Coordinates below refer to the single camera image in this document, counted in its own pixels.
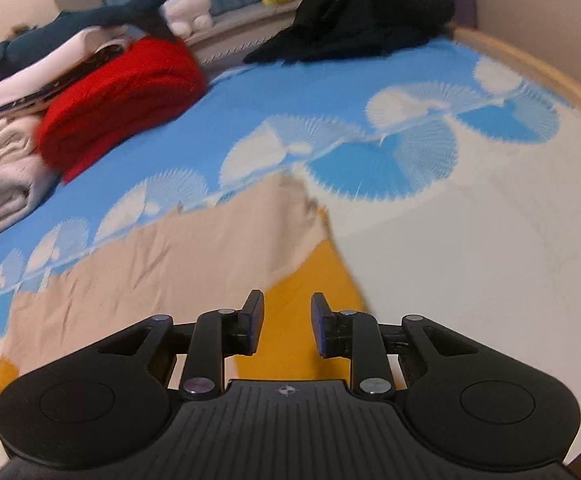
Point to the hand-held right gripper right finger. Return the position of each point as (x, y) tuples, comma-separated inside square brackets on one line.
[(320, 327)]

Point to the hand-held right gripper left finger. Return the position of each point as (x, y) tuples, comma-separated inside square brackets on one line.
[(256, 322)]

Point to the beige jacket with yellow lining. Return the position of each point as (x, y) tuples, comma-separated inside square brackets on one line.
[(170, 260)]

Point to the black clothes pile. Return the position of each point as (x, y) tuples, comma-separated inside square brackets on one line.
[(360, 20)]

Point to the blue and white printed blanket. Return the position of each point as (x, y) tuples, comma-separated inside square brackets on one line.
[(470, 260)]

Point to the red folded knit sweater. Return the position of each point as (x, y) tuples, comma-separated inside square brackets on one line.
[(120, 100)]

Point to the pale folded fleece garment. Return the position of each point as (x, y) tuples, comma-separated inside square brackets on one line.
[(0, 175)]

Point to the white plush toy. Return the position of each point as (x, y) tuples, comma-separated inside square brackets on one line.
[(190, 10)]

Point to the dark patterned folded garment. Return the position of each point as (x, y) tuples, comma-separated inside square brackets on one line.
[(25, 97)]

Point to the teal shark plush toy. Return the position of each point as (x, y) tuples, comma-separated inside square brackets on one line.
[(95, 17)]

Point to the wooden bed frame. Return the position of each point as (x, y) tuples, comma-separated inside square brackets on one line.
[(545, 70)]

